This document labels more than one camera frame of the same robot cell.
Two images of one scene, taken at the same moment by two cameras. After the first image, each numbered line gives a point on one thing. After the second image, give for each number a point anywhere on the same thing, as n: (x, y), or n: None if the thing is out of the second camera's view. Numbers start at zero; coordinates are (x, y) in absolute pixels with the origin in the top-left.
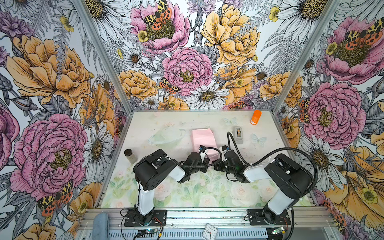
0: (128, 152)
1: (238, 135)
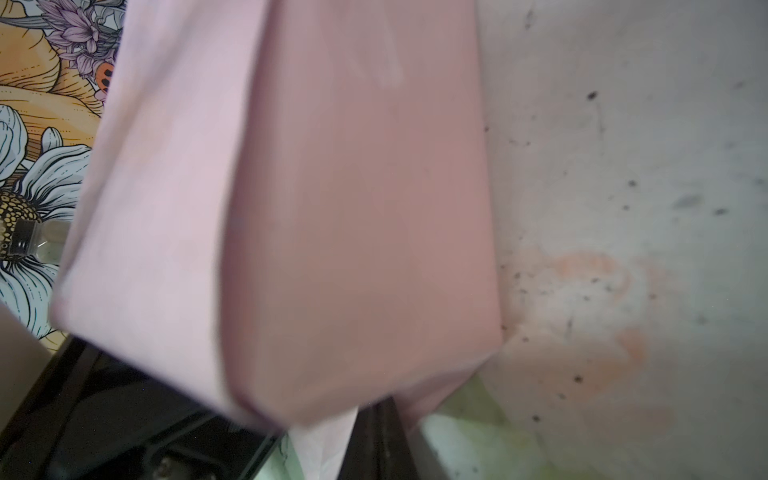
0: (45, 241)
1: None
